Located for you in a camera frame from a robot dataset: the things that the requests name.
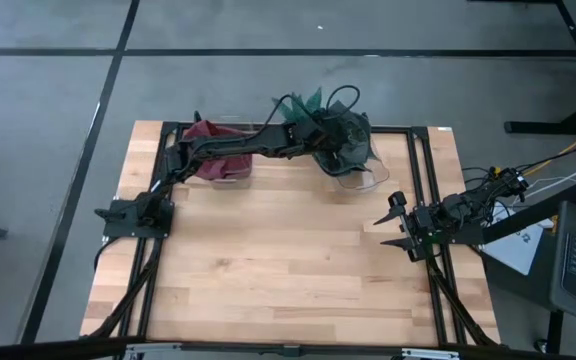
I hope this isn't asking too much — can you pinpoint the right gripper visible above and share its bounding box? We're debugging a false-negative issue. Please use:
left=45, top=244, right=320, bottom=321
left=373, top=191, right=439, bottom=264

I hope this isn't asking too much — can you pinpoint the green artificial plant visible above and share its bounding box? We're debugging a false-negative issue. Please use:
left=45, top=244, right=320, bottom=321
left=273, top=87, right=324, bottom=124

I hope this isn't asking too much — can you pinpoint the clear plastic bin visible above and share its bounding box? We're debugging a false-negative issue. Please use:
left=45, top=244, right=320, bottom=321
left=317, top=118, right=391, bottom=194
left=197, top=117, right=254, bottom=190

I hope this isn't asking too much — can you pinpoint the black side table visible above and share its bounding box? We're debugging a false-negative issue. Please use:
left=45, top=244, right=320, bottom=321
left=482, top=182, right=576, bottom=354

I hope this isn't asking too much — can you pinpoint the black stand foot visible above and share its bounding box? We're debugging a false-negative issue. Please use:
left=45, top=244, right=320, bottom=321
left=503, top=102, right=576, bottom=136

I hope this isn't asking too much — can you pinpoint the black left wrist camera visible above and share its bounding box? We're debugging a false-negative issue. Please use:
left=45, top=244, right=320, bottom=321
left=312, top=119, right=342, bottom=149

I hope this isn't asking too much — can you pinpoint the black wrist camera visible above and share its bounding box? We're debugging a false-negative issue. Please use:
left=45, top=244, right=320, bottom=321
left=312, top=119, right=342, bottom=149
left=414, top=207, right=437, bottom=234

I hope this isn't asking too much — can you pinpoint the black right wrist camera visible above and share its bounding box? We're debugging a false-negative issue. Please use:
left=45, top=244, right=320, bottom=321
left=414, top=207, right=437, bottom=234

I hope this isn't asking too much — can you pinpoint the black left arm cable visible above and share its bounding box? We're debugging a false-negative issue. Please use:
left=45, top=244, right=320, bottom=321
left=266, top=84, right=362, bottom=131

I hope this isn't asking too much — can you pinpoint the black aluminium table frame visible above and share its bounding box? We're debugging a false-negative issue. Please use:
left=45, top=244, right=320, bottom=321
left=85, top=110, right=502, bottom=351

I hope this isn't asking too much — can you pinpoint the silver metal bracket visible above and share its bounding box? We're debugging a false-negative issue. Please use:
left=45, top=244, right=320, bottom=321
left=125, top=342, right=184, bottom=360
left=400, top=347, right=462, bottom=360

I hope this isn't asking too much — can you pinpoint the yellow cable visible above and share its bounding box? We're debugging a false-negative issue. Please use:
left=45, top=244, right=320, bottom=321
left=532, top=133, right=576, bottom=172

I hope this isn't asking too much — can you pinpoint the thin black cable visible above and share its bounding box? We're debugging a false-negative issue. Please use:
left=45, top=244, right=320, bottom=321
left=515, top=143, right=576, bottom=171

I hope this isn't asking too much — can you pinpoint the black base cable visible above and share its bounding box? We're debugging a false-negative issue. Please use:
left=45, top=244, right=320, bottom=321
left=92, top=237, right=119, bottom=274

